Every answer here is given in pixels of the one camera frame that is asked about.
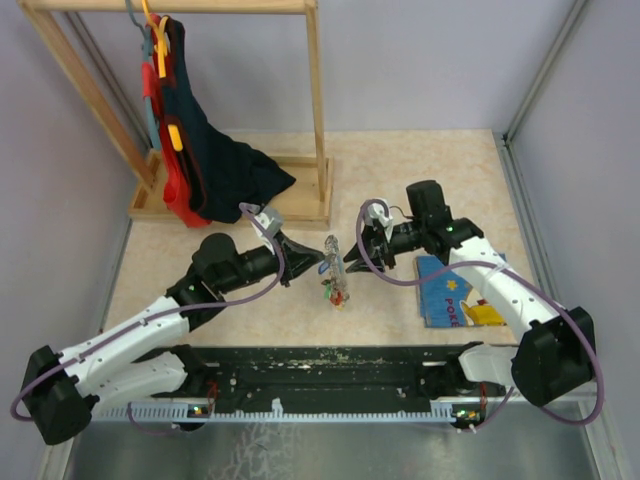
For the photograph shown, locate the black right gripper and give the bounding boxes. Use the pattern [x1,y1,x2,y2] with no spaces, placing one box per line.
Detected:
[344,218,427,274]

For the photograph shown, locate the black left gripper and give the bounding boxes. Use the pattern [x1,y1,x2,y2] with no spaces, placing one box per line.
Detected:
[217,230,325,294]

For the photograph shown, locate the blue key tag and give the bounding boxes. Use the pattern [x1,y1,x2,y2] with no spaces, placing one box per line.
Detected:
[318,260,330,275]

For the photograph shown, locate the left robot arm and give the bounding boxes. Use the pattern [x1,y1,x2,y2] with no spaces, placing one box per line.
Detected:
[18,232,324,446]

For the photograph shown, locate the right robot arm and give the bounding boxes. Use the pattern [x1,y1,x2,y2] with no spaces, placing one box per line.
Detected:
[345,180,604,407]

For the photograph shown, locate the wooden clothes rack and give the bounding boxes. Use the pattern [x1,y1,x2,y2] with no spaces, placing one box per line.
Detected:
[19,1,333,230]

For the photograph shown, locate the blue yellow booklet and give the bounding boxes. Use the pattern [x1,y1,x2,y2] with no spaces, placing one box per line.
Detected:
[417,271,506,329]

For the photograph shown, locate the dark navy garment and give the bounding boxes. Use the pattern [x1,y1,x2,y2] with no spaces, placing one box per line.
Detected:
[160,17,296,224]

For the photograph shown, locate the red garment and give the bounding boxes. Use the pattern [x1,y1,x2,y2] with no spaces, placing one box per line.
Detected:
[140,14,214,229]

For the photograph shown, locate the yellow hanger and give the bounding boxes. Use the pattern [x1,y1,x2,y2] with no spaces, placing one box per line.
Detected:
[141,1,171,139]

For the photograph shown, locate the teal hanger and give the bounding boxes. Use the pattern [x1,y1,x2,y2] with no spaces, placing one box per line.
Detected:
[125,0,162,151]

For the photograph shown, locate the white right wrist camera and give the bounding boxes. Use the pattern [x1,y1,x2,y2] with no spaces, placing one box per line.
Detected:
[364,198,393,241]

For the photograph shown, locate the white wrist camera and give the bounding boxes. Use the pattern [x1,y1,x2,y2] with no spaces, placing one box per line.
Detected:
[364,198,393,241]
[256,206,284,236]

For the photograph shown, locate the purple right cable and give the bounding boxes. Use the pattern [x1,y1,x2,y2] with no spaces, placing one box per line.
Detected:
[355,199,605,434]

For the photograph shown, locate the purple cable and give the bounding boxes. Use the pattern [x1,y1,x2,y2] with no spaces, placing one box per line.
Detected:
[10,202,287,436]
[355,199,605,434]

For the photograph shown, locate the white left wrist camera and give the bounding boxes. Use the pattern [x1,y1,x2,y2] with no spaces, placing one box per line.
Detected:
[256,206,284,236]

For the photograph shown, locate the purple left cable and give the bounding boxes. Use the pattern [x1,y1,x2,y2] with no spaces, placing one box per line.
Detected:
[10,202,287,436]

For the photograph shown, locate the aluminium corner rail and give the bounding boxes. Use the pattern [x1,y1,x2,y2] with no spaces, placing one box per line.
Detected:
[502,0,592,147]

